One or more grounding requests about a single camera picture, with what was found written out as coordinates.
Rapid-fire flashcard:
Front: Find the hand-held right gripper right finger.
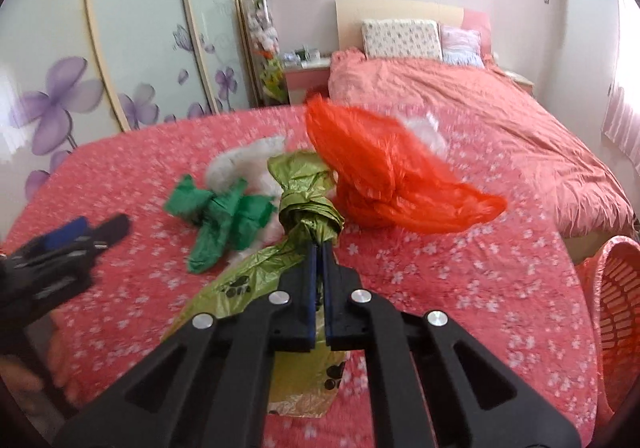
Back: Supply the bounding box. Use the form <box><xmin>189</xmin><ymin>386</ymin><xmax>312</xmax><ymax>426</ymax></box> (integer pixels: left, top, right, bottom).
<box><xmin>322</xmin><ymin>244</ymin><xmax>583</xmax><ymax>448</ymax></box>

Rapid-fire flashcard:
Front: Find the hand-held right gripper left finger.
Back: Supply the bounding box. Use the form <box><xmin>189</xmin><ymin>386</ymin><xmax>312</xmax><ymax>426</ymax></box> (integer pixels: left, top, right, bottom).
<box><xmin>52</xmin><ymin>243</ymin><xmax>321</xmax><ymax>448</ymax></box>

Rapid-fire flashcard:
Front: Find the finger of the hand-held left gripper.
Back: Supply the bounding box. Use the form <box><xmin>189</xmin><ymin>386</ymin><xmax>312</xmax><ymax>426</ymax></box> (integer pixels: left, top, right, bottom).
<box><xmin>20</xmin><ymin>217</ymin><xmax>93</xmax><ymax>259</ymax></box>
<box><xmin>75</xmin><ymin>213</ymin><xmax>132</xmax><ymax>253</ymax></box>

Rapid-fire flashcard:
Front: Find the olive green paw print bag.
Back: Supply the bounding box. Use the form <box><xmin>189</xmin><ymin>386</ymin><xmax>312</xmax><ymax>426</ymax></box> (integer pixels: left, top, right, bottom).
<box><xmin>172</xmin><ymin>151</ymin><xmax>351</xmax><ymax>419</ymax></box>

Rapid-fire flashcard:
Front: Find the orange plastic laundry basket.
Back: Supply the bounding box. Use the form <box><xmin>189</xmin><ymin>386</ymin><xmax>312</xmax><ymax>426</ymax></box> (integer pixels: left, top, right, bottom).
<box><xmin>575</xmin><ymin>235</ymin><xmax>640</xmax><ymax>429</ymax></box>

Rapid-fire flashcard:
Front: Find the person's left hand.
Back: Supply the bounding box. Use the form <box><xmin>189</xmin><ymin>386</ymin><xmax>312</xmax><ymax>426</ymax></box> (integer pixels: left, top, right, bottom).
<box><xmin>0</xmin><ymin>360</ymin><xmax>48</xmax><ymax>414</ymax></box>

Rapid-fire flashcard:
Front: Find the green plastic bag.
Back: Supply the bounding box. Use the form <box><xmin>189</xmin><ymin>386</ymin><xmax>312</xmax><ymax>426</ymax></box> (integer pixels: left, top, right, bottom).
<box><xmin>165</xmin><ymin>174</ymin><xmax>277</xmax><ymax>273</ymax></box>

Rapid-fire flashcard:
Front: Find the large orange plastic bag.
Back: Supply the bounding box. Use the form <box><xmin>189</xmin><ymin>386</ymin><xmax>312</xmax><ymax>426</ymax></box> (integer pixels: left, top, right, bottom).
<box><xmin>305</xmin><ymin>95</ymin><xmax>508</xmax><ymax>235</ymax></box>

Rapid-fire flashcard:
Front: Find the red floral tablecloth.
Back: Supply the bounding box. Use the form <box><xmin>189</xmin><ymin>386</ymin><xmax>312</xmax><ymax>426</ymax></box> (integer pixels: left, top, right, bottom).
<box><xmin>0</xmin><ymin>105</ymin><xmax>601</xmax><ymax>434</ymax></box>

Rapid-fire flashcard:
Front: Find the cream white plastic bag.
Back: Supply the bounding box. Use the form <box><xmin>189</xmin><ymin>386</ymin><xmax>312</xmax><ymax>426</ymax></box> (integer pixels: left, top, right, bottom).
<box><xmin>207</xmin><ymin>135</ymin><xmax>288</xmax><ymax>259</ymax></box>

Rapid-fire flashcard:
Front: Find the flower print sliding wardrobe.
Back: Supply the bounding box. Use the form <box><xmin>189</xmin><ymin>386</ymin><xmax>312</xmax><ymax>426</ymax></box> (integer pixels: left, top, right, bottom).
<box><xmin>0</xmin><ymin>0</ymin><xmax>251</xmax><ymax>209</ymax></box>

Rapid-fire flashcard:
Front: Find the clear translucent plastic bag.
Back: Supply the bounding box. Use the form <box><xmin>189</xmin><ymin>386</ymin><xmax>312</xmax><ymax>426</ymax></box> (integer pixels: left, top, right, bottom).
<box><xmin>400</xmin><ymin>110</ymin><xmax>449</xmax><ymax>155</ymax></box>

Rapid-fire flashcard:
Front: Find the bed with pink duvet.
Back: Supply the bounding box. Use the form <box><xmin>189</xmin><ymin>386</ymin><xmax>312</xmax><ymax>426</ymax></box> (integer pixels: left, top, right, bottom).
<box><xmin>327</xmin><ymin>50</ymin><xmax>636</xmax><ymax>239</ymax></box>

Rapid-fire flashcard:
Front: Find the plush toy display tube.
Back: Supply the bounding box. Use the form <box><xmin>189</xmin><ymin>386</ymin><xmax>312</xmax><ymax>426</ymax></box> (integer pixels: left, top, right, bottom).
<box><xmin>245</xmin><ymin>0</ymin><xmax>289</xmax><ymax>106</ymax></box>

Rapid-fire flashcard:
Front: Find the floral pillow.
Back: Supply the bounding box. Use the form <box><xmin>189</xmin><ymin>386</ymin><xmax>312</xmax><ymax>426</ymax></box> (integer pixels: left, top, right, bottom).
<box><xmin>361</xmin><ymin>19</ymin><xmax>443</xmax><ymax>61</ymax></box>

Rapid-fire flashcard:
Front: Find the pink striped pillow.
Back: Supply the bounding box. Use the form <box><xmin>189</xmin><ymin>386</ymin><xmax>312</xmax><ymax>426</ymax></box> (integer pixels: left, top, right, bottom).
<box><xmin>440</xmin><ymin>25</ymin><xmax>485</xmax><ymax>67</ymax></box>

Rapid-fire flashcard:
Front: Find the cream and pink headboard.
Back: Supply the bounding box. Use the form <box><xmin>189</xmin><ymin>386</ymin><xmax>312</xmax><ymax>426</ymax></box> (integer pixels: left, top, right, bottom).
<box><xmin>335</xmin><ymin>0</ymin><xmax>493</xmax><ymax>61</ymax></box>

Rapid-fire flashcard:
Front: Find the pink curtain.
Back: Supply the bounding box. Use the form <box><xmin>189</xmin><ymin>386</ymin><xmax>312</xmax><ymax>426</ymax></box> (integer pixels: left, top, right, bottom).
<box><xmin>602</xmin><ymin>82</ymin><xmax>640</xmax><ymax>163</ymax></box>

